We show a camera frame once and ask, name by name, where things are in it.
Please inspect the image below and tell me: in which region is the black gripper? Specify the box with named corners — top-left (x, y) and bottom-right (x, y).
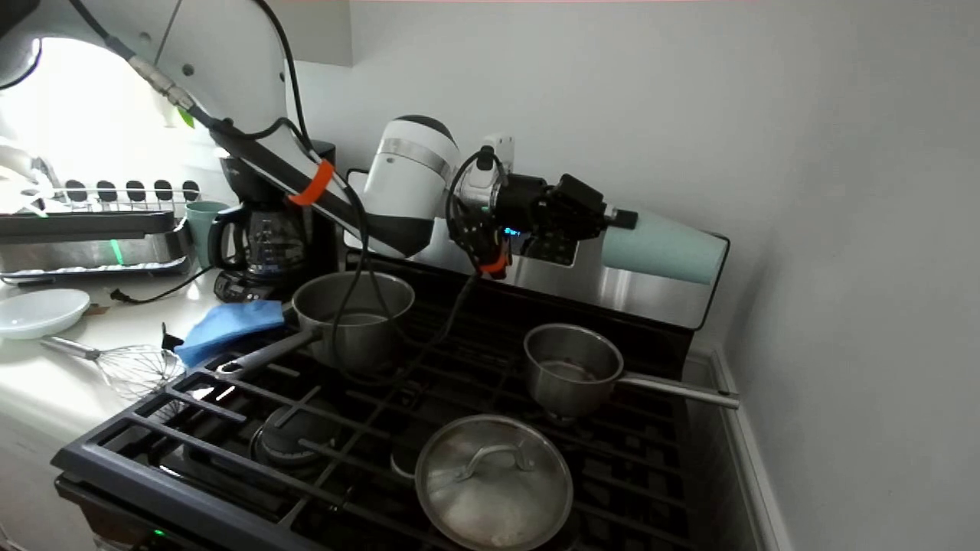
top-left (447, 173), bottom-right (606, 270)

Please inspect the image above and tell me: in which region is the silver pot lid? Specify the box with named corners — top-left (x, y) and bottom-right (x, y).
top-left (412, 413), bottom-right (577, 551)

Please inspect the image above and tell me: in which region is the light green plastic cup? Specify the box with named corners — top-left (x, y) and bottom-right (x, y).
top-left (604, 212), bottom-right (728, 284)

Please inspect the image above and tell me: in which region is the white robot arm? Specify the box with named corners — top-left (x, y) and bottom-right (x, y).
top-left (0, 0), bottom-right (606, 265)

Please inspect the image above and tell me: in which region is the small steel pot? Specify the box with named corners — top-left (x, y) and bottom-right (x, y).
top-left (521, 321), bottom-right (740, 422)

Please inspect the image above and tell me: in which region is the big steel pot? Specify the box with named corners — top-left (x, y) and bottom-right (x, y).
top-left (219, 273), bottom-right (415, 375)

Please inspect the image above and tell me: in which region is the black coffee maker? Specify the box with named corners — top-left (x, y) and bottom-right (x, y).
top-left (207, 157), bottom-right (337, 304)

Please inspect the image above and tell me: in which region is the black gas stove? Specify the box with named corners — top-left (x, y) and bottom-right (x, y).
top-left (52, 261), bottom-right (706, 551)

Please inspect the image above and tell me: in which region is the blue folded cloth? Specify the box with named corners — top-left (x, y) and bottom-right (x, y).
top-left (173, 301), bottom-right (285, 367)

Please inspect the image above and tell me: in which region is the steel dish rack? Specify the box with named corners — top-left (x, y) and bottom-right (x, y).
top-left (0, 180), bottom-right (198, 279)

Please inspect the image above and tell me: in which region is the light blue plate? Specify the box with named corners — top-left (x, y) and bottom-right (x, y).
top-left (0, 286), bottom-right (93, 338)

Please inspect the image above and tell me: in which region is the steel wire whisk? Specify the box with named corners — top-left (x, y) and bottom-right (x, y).
top-left (42, 337), bottom-right (182, 393)

